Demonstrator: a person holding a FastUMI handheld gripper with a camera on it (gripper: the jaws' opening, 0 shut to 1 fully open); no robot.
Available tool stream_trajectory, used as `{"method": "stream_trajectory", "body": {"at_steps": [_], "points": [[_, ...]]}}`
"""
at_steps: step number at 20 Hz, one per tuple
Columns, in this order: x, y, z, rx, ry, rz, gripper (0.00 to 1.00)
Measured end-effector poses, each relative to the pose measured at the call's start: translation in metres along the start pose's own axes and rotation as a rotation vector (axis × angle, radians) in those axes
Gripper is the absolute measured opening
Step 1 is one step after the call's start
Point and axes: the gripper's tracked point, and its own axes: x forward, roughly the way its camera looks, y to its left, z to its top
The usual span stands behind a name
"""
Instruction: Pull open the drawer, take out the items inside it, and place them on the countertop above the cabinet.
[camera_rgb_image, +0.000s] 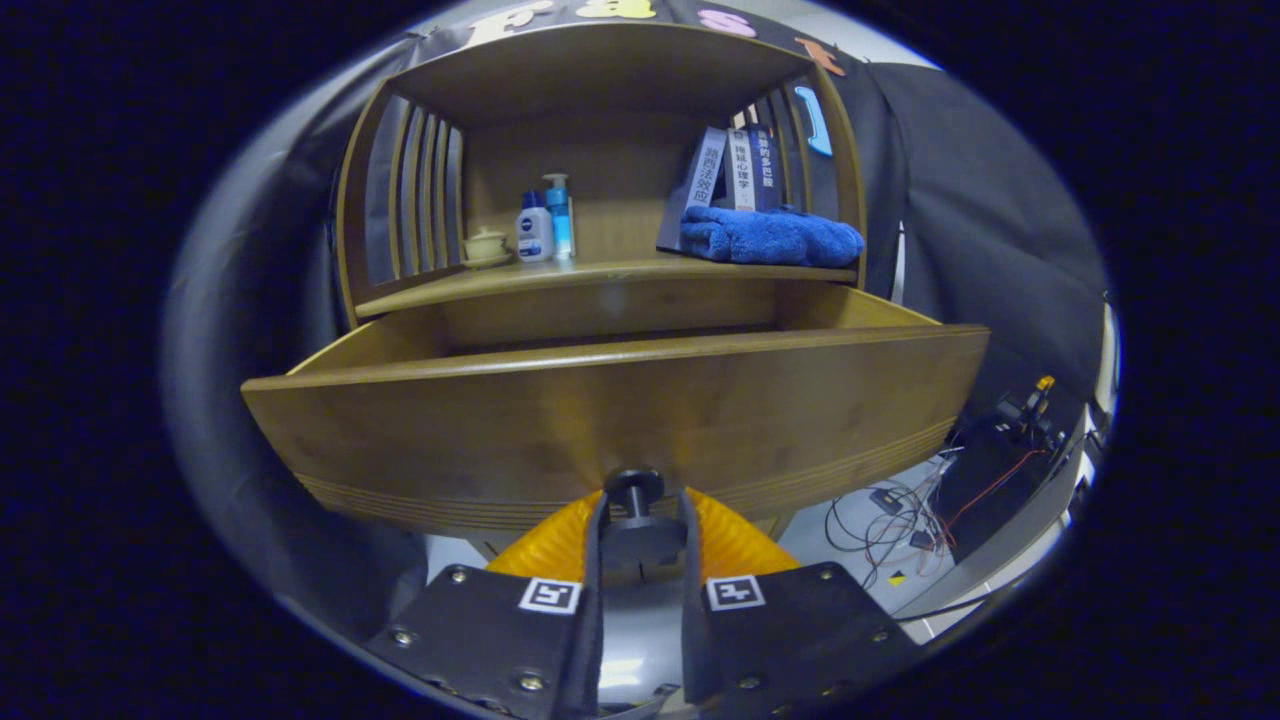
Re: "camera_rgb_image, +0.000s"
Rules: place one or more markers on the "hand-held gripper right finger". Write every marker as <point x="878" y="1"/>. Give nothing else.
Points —
<point x="692" y="620"/>

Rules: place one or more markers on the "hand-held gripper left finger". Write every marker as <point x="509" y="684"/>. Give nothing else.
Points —
<point x="592" y="620"/>

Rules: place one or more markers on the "black round drawer knob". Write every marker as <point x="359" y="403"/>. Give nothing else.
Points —
<point x="635" y="490"/>

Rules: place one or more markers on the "wooden drawer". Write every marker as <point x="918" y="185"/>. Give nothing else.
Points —
<point x="500" y="430"/>

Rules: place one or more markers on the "wooden countertop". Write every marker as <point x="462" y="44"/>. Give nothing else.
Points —
<point x="600" y="272"/>

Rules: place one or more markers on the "wooden cabinet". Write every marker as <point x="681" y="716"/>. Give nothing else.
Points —
<point x="600" y="70"/>

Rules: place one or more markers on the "white desk edge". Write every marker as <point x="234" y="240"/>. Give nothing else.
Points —
<point x="1000" y="560"/>

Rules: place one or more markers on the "black equipment with orange part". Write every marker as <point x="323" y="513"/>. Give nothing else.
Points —
<point x="1000" y="460"/>

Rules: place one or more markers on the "cream lidded teacup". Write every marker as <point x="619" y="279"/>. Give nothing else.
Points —
<point x="486" y="245"/>

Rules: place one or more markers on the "blue folded towel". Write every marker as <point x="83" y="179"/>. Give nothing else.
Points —
<point x="770" y="238"/>

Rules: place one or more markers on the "white bottle with blue cap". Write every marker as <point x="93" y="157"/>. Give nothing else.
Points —
<point x="534" y="232"/>

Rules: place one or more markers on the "slim white tube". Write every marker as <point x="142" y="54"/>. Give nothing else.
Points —
<point x="572" y="225"/>

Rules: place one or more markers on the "blue pump bottle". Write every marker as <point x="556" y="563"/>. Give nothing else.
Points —
<point x="558" y="215"/>

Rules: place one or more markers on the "grey book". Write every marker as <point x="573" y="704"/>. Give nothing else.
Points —
<point x="700" y="180"/>

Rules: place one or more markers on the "white-spined book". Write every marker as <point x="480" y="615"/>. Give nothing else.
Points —
<point x="742" y="170"/>

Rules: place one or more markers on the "dark blue book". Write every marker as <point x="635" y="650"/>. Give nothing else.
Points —
<point x="767" y="165"/>

